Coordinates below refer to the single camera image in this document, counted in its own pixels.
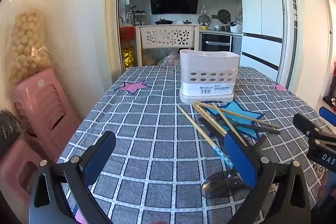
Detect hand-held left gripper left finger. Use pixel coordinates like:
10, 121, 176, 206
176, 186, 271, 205
34, 131, 117, 224

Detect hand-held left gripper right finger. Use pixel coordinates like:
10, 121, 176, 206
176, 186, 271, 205
223, 132, 312, 224

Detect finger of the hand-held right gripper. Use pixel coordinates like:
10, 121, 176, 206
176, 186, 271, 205
293, 113, 336, 141
319, 106, 336, 123

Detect black-handled metal spoon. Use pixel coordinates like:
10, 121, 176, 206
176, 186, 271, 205
218, 116, 281, 134
201, 171, 252, 199

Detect wooden chopstick with blue end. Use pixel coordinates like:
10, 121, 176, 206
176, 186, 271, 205
177, 105, 235, 169

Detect white plastic utensil holder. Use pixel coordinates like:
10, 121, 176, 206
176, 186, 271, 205
179, 49, 241, 105

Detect grey checked tablecloth with stars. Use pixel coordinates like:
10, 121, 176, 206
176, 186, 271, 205
56, 65, 336, 224

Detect stack of pink plastic stools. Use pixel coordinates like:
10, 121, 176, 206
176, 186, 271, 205
12, 68, 82, 163

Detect pink plastic stool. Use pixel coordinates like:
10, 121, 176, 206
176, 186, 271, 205
0, 138, 54, 205

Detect dark grey cloth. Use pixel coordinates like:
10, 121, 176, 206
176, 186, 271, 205
0, 109, 25, 159

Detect yellow oil bottle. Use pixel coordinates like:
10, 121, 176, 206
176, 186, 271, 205
122, 46, 136, 70

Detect white refrigerator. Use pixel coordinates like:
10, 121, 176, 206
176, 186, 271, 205
240, 0, 286, 82

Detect black built-in oven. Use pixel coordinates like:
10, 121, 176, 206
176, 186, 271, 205
201, 33, 232, 53

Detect white rice cooker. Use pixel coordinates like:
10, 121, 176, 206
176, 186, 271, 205
230, 21, 243, 34

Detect clear plastic bag with goods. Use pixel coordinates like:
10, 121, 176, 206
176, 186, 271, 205
157, 48, 182, 66

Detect red plastic crate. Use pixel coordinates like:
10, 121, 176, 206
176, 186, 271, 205
120, 26, 137, 42

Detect round dark hanging pan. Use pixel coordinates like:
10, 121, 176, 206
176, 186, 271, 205
218, 9, 232, 22

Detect clear bag of puffed balls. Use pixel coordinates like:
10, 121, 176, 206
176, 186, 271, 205
9, 8, 53, 86

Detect beige plastic chair flower cutouts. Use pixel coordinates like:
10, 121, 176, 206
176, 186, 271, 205
135, 25, 200, 67

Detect black range hood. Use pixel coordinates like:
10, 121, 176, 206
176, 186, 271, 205
149, 0, 201, 15

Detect white sliding door frame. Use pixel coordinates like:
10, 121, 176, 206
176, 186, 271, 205
272, 0, 300, 86

